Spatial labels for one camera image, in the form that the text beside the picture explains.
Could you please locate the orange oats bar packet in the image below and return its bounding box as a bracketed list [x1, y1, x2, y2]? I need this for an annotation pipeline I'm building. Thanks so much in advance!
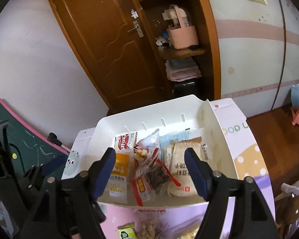
[108, 149, 132, 204]

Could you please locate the dark date cake packet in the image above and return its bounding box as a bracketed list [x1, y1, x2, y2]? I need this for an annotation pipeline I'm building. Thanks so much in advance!
[132, 159, 181, 207]

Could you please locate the wooden bed post knob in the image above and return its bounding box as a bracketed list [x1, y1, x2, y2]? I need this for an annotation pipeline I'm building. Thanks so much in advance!
[275, 195, 299, 225]

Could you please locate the green chalkboard pink frame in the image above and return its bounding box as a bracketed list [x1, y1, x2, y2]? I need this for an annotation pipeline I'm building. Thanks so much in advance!
[0, 98, 68, 179]

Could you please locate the black rolling bin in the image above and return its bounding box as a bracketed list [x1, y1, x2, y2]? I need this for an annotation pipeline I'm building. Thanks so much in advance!
[172, 77, 209, 100]

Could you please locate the beige soda cracker packet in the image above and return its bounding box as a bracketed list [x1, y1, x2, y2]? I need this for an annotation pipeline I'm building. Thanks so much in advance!
[167, 136, 206, 197]

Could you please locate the folded towels stack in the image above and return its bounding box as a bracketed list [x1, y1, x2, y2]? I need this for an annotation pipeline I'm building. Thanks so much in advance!
[165, 57, 202, 82]

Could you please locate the white plastic storage bin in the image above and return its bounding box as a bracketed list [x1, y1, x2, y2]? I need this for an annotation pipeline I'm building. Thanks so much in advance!
[61, 94, 240, 208]

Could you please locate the green small snack packet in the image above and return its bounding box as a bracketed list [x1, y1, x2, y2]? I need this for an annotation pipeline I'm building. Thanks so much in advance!
[118, 223, 138, 239]

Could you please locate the blue yellow bread package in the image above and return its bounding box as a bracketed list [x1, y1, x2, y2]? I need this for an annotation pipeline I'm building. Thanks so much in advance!
[159, 128, 208, 166]

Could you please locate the brown wooden door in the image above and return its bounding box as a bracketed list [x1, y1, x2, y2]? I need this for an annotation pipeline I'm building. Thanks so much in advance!
[48, 0, 165, 112]

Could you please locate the pink basket with handle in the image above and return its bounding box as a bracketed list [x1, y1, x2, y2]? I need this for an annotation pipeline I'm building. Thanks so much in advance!
[165, 4, 199, 50]

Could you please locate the yellow rice cracker packet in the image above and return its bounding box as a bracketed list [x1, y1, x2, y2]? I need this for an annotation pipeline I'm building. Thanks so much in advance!
[178, 225, 199, 239]

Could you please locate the red white pizza snack packet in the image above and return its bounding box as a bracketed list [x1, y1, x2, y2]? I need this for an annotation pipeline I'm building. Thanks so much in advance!
[133, 129, 161, 178]

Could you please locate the nut mix clear packet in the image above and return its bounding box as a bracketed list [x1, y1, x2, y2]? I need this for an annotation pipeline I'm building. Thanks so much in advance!
[134, 209, 167, 239]

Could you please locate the red cookies packet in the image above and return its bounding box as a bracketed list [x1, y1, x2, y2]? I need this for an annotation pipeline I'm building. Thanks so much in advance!
[114, 132, 138, 151]

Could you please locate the wooden corner shelf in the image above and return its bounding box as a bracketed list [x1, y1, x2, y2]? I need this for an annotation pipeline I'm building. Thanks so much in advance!
[132, 0, 221, 100]

